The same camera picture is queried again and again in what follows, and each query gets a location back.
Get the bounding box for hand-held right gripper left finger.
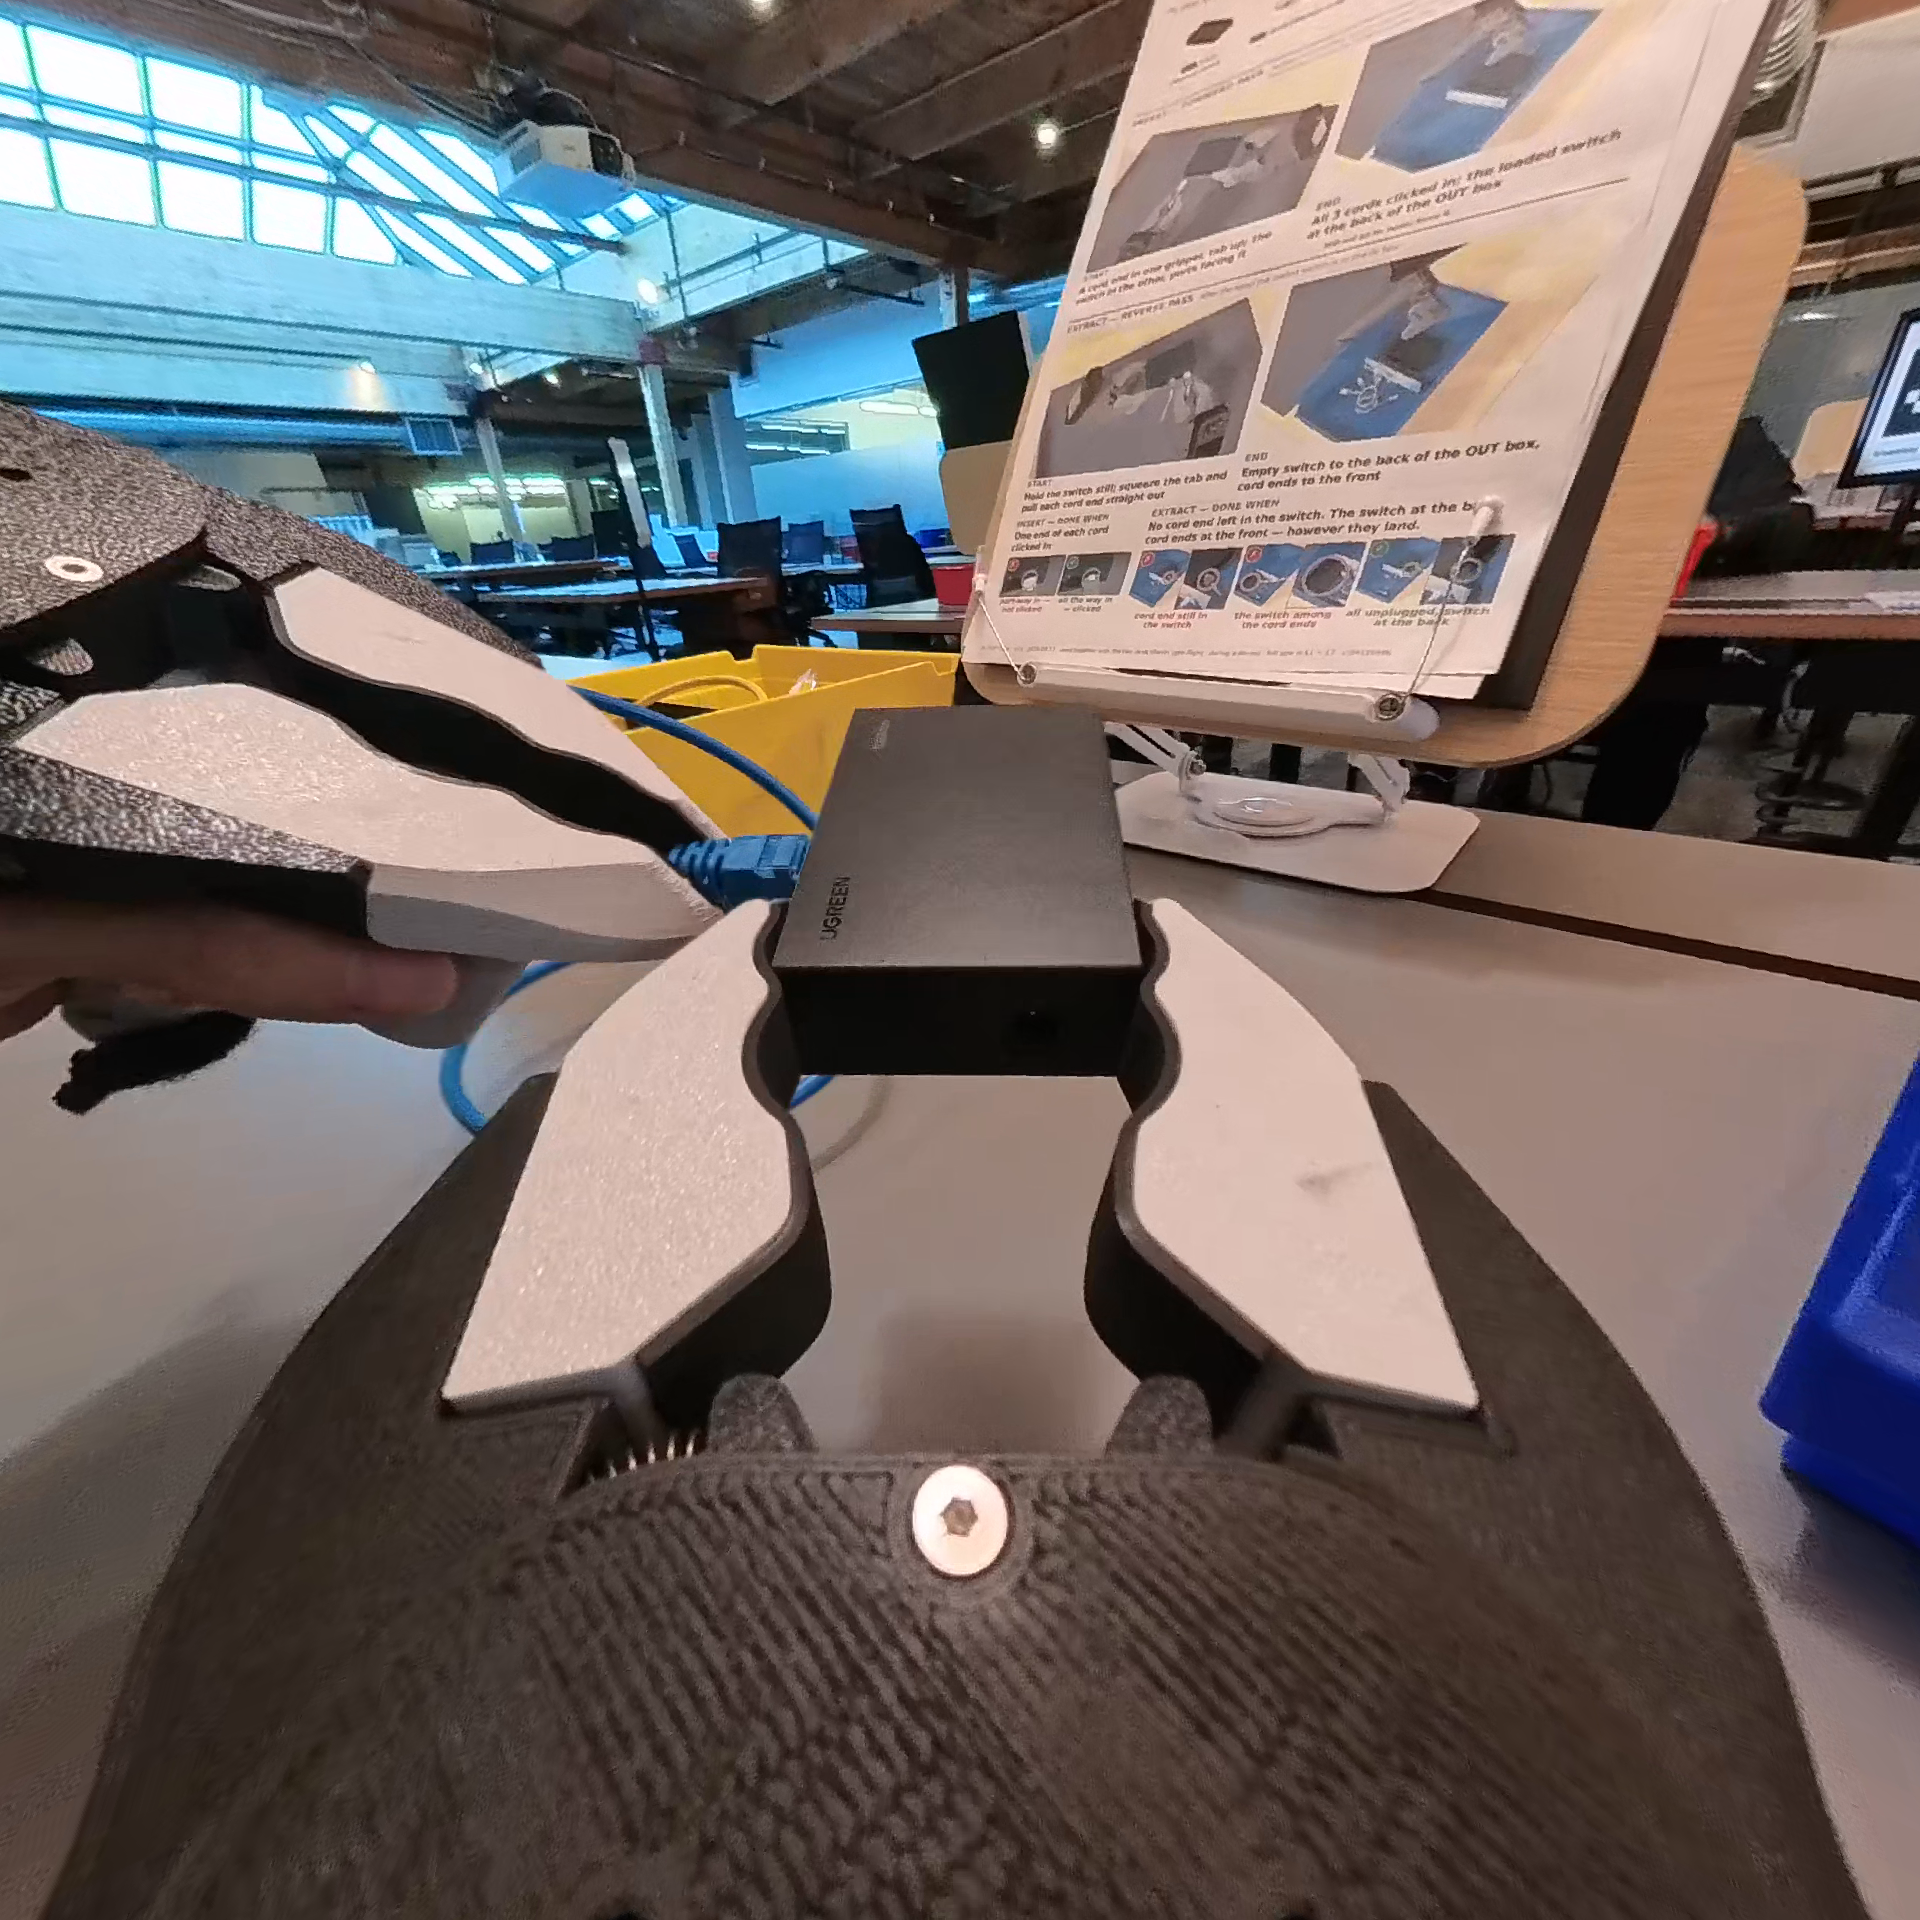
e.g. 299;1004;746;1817
441;895;836;1420

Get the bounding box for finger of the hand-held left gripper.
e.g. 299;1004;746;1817
192;565;725;850
12;679;732;964

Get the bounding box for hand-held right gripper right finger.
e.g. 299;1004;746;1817
1092;895;1489;1420

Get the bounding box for blue ethernet cable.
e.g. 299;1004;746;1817
449;681;846;1149

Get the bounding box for yellow plastic bin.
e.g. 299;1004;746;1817
566;642;963;850

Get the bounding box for black network switch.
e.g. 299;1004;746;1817
770;704;1153;1086

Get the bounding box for person's left hand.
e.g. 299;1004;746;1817
0;935;462;1046

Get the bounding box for long wooden office table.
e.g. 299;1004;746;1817
421;551;784;662

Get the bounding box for ceiling projector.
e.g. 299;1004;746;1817
496;114;643;222

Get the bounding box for blue plastic bin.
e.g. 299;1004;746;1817
1761;1056;1920;1510

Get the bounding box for black display panel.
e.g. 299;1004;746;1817
909;310;1041;454

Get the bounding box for wooden document stand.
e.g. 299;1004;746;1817
960;0;1810;903

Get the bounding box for printed instruction sheet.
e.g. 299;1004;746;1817
968;0;1780;704

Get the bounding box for computer monitor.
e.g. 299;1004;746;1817
1836;305;1920;492

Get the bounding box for yellow ethernet cable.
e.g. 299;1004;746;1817
643;662;830;720

